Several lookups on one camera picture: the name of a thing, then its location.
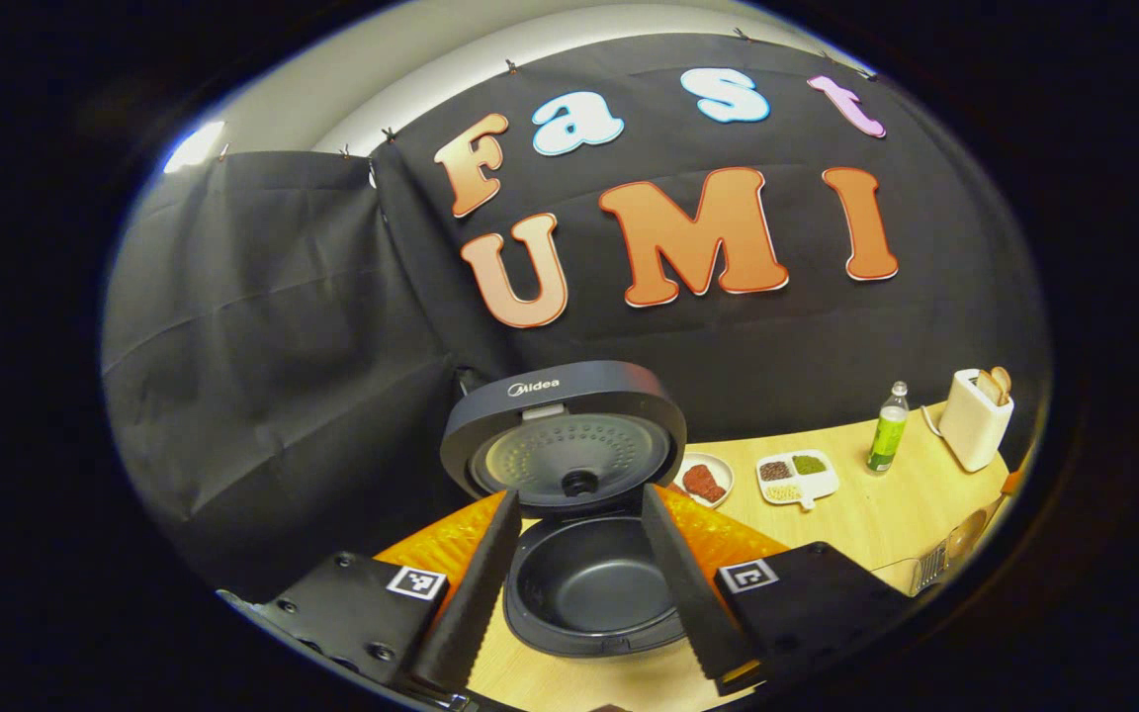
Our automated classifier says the green label plastic bottle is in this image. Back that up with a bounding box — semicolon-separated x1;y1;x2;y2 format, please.
865;381;911;475

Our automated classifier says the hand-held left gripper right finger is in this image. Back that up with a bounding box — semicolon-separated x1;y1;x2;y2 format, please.
641;483;914;699

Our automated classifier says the white divided bean dish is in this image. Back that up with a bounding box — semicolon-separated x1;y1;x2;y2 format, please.
755;449;841;511

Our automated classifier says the black rice cooker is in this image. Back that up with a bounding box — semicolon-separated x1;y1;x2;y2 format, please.
438;360;690;660

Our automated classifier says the white round plate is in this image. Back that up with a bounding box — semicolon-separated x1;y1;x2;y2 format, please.
672;452;735;509

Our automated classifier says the wooden spoon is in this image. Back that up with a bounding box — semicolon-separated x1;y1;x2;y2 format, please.
944;494;1008;565

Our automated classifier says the black backdrop cloth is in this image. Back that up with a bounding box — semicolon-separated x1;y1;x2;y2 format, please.
100;33;1053;604

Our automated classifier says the white toaster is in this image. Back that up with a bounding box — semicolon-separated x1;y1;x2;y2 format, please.
937;368;1016;474

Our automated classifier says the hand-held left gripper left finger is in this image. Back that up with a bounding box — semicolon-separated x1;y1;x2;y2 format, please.
261;488;524;695

